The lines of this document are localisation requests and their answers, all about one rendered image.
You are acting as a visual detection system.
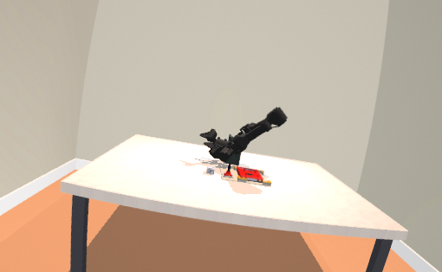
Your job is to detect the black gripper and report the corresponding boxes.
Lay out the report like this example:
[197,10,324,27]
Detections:
[199,129,227,150]

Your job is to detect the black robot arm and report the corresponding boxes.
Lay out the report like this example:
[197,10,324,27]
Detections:
[209,107,288,162]

